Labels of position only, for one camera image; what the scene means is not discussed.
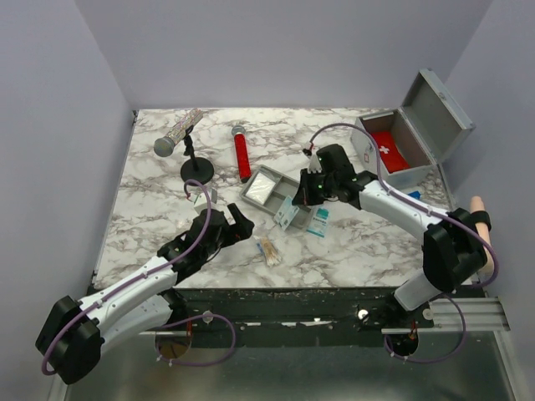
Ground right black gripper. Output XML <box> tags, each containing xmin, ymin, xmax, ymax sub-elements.
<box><xmin>293</xmin><ymin>167</ymin><xmax>338</xmax><ymax>206</ymax></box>

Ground teal gauze dressing packet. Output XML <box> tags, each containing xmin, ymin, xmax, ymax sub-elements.
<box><xmin>306</xmin><ymin>206</ymin><xmax>329</xmax><ymax>238</ymax></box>

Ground cotton swab pack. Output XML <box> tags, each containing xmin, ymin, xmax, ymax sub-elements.
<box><xmin>254</xmin><ymin>236</ymin><xmax>282</xmax><ymax>266</ymax></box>

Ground red first aid pouch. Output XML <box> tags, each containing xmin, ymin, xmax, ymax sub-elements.
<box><xmin>371</xmin><ymin>131</ymin><xmax>410</xmax><ymax>173</ymax></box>

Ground blue white bandage packets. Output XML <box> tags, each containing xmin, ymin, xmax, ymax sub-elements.
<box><xmin>274</xmin><ymin>195</ymin><xmax>299</xmax><ymax>231</ymax></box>

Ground white gauze pack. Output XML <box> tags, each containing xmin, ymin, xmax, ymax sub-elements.
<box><xmin>245</xmin><ymin>172</ymin><xmax>276</xmax><ymax>205</ymax></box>

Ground grey plastic tray insert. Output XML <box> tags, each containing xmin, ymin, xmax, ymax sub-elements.
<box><xmin>240</xmin><ymin>165</ymin><xmax>299</xmax><ymax>218</ymax></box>

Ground grey metal case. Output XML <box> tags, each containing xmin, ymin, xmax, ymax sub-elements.
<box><xmin>351</xmin><ymin>69</ymin><xmax>475</xmax><ymax>190</ymax></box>

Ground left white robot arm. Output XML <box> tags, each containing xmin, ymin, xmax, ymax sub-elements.
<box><xmin>35</xmin><ymin>204</ymin><xmax>255</xmax><ymax>384</ymax></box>

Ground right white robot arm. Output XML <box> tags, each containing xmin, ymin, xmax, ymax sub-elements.
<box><xmin>293</xmin><ymin>145</ymin><xmax>488</xmax><ymax>327</ymax></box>

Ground red glitter microphone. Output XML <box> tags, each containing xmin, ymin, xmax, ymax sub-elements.
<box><xmin>232</xmin><ymin>125</ymin><xmax>252</xmax><ymax>183</ymax></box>

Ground blue white small box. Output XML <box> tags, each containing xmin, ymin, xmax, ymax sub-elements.
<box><xmin>409</xmin><ymin>190</ymin><xmax>421</xmax><ymax>200</ymax></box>

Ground silver glitter microphone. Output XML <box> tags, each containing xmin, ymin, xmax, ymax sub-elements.
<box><xmin>153</xmin><ymin>109</ymin><xmax>204</xmax><ymax>158</ymax></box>

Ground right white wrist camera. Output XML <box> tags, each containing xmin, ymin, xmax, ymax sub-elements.
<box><xmin>303</xmin><ymin>145</ymin><xmax>323</xmax><ymax>174</ymax></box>

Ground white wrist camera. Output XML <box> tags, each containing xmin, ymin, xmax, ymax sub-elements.
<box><xmin>303</xmin><ymin>145</ymin><xmax>323</xmax><ymax>174</ymax></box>
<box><xmin>193</xmin><ymin>189</ymin><xmax>217</xmax><ymax>214</ymax></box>

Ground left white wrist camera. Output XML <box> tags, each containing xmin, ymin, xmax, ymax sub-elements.
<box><xmin>193</xmin><ymin>189</ymin><xmax>217</xmax><ymax>214</ymax></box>

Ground black mounting rail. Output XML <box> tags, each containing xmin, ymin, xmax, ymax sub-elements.
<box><xmin>85</xmin><ymin>286</ymin><xmax>488</xmax><ymax>348</ymax></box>

